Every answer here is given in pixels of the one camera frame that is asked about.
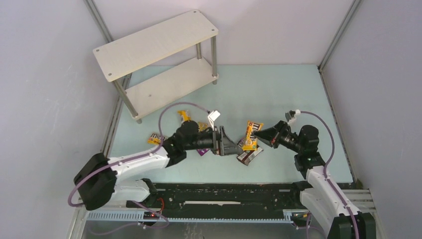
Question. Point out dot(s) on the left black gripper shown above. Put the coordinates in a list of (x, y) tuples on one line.
[(218, 141)]

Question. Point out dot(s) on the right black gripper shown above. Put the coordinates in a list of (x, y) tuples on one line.
[(276, 135)]

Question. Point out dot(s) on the yellow M&M bag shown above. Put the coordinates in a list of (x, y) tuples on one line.
[(202, 126), (250, 141), (156, 139)]

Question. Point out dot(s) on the yellow candy bag barcode up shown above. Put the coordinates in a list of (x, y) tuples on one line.
[(184, 115)]

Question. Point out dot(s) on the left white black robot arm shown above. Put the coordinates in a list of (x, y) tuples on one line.
[(103, 180)]

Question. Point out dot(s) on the white two-tier metal shelf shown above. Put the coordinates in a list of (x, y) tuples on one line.
[(143, 48)]

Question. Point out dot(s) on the purple M&M bag right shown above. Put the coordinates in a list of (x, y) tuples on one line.
[(240, 143)]

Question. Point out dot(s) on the purple m&m bag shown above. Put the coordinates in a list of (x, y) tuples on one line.
[(202, 152), (240, 143)]

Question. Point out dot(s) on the brown M&M bag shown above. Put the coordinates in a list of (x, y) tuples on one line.
[(248, 155)]

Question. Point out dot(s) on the purple M&M bag centre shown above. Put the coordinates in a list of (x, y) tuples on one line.
[(202, 152)]

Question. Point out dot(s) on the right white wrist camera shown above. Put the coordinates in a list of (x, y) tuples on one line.
[(291, 116)]

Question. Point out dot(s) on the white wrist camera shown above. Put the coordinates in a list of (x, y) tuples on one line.
[(212, 116), (291, 116)]

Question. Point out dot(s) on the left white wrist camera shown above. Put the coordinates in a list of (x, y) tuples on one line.
[(212, 116)]

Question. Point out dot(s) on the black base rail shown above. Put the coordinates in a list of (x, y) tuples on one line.
[(226, 201)]

